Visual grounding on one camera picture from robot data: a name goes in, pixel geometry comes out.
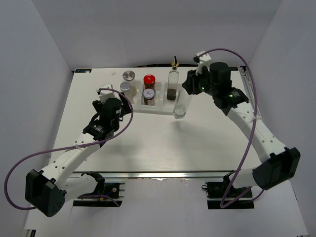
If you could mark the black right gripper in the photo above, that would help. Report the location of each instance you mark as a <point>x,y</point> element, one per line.
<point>189,85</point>

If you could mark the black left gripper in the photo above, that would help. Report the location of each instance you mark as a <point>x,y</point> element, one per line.
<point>125,108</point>

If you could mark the clear glass oil bottle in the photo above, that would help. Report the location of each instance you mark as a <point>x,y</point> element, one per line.
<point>182,103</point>

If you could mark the glass bottle with dark sauce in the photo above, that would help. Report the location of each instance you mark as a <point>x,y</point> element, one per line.
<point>173,78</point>

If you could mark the red-cap brown sauce bottle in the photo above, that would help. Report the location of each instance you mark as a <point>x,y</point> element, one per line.
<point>149,82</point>

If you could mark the white-lid dark spice jar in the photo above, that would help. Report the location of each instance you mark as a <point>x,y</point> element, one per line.
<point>149,97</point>

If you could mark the white blue-label silver-lid shaker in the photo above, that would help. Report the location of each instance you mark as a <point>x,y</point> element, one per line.
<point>126,88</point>

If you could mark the beige powder silver-lid jar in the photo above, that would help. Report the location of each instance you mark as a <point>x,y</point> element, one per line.
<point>129,76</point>

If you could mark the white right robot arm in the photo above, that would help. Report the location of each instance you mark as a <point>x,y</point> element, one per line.
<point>278,162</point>

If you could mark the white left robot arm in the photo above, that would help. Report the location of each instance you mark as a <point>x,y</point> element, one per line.
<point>48,189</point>

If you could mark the white three-compartment plastic tray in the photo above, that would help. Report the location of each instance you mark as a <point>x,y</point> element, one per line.
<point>162,105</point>

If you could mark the left blue corner sticker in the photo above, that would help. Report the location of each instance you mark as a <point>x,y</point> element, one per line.
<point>83,71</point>

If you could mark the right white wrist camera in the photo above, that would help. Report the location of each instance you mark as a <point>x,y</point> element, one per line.
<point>203,60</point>

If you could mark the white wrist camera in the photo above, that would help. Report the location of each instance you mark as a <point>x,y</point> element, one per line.
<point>105,94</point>
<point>203,60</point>

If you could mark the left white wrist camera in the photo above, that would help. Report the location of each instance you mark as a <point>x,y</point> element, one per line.
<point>105,94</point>

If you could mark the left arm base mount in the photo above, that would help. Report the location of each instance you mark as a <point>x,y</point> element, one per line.
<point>105,194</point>

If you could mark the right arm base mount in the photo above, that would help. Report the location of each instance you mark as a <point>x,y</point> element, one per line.
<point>216,190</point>

